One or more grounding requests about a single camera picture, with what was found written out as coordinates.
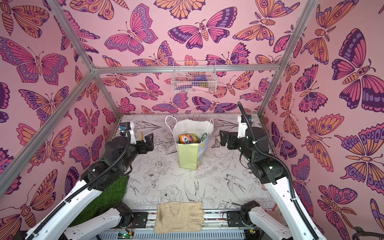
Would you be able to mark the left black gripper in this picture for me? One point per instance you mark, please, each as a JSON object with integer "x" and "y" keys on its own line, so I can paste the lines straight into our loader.
{"x": 147, "y": 146}

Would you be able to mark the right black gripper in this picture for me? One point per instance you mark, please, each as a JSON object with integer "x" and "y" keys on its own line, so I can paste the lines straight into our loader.
{"x": 230, "y": 141}

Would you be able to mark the green spring tea bag back-side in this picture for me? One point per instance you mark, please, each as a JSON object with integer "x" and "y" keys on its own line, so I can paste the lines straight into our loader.
{"x": 204, "y": 137}

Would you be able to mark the orange Fox's candy bag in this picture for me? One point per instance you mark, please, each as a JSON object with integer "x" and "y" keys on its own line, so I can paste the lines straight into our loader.
{"x": 189, "y": 138}

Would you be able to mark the white paper bag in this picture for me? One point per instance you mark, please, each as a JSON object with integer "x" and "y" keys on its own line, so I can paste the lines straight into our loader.
{"x": 190, "y": 155}

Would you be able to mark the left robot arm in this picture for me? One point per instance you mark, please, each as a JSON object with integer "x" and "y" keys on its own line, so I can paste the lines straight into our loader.
{"x": 120, "y": 152}

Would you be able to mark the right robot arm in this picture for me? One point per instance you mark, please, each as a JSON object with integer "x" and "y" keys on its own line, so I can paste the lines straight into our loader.
{"x": 253, "y": 145}

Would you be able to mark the green artificial grass mat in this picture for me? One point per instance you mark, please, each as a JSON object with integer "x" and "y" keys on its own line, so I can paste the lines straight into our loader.
{"x": 113, "y": 195}

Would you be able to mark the beige work glove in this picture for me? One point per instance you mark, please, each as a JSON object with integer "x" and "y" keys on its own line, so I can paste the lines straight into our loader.
{"x": 177, "y": 217}

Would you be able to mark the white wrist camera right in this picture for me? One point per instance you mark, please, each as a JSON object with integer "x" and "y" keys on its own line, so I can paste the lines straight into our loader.
{"x": 242, "y": 127}

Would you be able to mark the white wire basket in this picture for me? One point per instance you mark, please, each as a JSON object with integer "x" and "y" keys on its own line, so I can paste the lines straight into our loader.
{"x": 195, "y": 77}

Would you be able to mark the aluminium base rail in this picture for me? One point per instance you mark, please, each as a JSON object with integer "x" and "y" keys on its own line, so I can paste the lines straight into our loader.
{"x": 211, "y": 225}

